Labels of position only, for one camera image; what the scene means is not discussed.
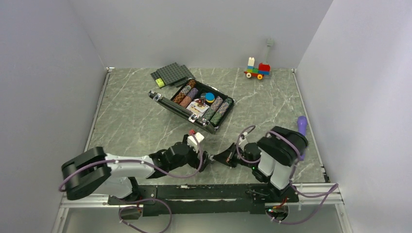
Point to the orange brown chip row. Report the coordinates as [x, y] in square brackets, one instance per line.
[184, 91]

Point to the red pink chip row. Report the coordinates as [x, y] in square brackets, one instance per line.
[186, 101]

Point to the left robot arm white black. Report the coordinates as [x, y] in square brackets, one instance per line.
[97, 172]

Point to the colourful lego train toy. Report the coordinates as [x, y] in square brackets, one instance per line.
[258, 72]

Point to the dark grey lego baseplate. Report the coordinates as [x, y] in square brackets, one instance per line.
[173, 74]

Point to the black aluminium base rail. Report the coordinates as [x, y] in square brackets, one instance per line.
[209, 198]

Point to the purple chip row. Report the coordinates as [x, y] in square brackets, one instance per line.
[192, 93]

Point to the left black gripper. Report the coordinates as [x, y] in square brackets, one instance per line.
[196, 162]

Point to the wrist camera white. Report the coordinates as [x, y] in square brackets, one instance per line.
[242, 140]
[194, 139]

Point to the aluminium poker case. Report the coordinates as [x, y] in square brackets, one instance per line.
[189, 116]

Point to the triangular all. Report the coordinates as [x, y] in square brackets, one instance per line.
[200, 102]

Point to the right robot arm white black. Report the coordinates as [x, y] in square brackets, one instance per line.
[272, 160]

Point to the green blue chip row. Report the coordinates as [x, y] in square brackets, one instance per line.
[221, 111]

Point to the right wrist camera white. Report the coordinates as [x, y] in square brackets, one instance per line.
[242, 140]

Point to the purple toy microphone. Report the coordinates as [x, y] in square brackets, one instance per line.
[302, 124]

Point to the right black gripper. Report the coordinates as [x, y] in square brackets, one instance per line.
[227, 156]

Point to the playing card deck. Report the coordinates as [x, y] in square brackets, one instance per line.
[200, 111]

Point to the blue round plastic disc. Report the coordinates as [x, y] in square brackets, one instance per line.
[210, 96]

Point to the yellow-green lego brick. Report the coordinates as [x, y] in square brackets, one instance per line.
[160, 83]

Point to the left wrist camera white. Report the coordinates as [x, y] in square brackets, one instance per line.
[194, 139]

